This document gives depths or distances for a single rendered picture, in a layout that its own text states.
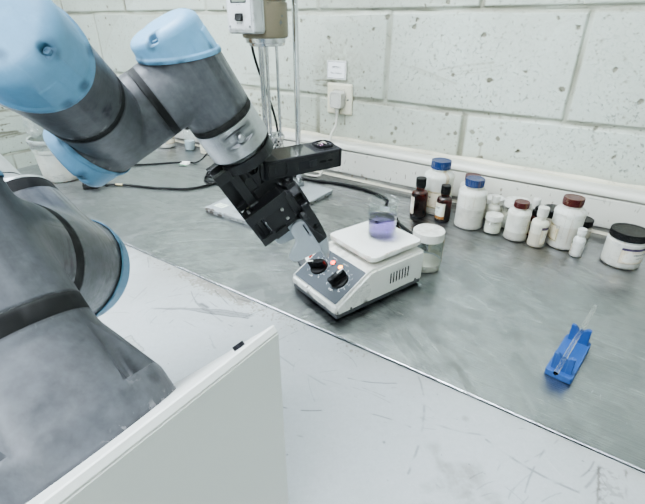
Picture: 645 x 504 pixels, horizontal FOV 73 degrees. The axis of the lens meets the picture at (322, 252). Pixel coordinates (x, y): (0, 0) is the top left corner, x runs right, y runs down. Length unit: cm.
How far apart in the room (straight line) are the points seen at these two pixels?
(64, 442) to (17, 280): 11
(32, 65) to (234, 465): 28
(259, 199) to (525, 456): 43
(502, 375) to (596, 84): 69
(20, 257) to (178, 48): 24
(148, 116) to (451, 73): 87
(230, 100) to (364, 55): 84
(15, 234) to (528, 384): 59
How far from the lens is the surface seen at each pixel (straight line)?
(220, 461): 31
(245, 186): 54
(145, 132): 47
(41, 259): 35
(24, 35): 35
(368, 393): 60
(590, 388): 70
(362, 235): 78
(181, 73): 47
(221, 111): 49
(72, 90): 37
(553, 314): 82
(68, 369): 31
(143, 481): 26
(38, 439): 29
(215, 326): 72
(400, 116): 126
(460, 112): 121
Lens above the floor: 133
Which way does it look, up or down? 28 degrees down
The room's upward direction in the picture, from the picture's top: straight up
